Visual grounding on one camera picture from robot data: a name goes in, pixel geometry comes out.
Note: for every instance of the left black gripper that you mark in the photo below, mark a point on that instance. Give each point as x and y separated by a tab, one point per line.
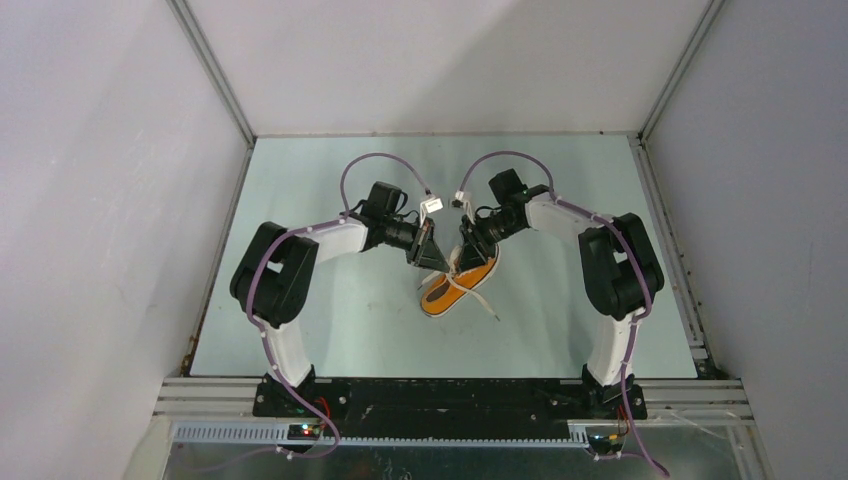
423	251

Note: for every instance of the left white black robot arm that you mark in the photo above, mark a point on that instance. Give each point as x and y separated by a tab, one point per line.
272	280

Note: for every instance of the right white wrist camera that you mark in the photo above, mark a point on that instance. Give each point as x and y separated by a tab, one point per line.
462	201

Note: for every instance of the controller board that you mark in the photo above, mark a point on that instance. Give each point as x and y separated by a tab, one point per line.
604	446
304	432

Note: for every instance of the orange canvas sneaker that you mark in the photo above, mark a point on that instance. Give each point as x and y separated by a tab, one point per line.
457	288

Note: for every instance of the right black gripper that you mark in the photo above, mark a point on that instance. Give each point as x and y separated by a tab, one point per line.
473	253

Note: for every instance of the left controller board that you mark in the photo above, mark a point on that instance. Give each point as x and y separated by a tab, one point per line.
304	432

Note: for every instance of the aluminium frame rail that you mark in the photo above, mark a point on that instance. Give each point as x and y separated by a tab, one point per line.
668	402

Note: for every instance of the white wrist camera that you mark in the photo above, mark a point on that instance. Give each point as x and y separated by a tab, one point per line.
462	201
429	205

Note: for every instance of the right controller board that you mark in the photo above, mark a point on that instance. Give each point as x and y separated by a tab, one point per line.
604	446

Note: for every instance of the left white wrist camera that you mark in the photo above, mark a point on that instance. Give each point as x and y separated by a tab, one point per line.
429	205

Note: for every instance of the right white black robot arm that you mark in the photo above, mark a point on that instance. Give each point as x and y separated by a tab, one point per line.
620	270

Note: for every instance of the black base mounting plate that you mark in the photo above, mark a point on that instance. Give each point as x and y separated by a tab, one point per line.
451	409

